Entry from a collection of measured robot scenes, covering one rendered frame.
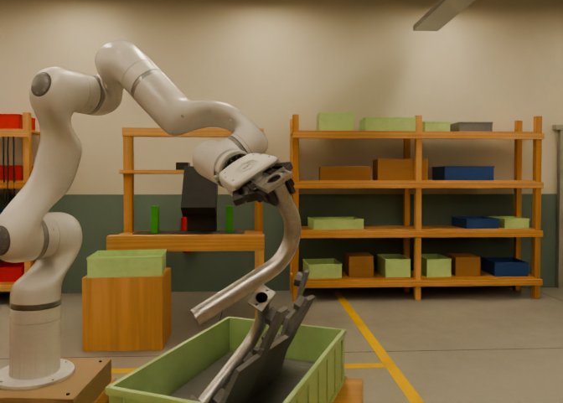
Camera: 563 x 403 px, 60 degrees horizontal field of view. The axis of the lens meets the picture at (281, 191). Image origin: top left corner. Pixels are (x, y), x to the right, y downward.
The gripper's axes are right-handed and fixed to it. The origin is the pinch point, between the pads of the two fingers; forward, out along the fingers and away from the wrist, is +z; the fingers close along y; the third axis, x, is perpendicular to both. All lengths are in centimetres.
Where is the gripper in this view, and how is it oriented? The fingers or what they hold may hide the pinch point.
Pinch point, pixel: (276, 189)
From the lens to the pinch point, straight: 84.1
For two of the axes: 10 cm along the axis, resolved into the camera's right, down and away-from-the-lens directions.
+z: 5.0, 2.3, -8.4
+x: 3.8, 8.1, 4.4
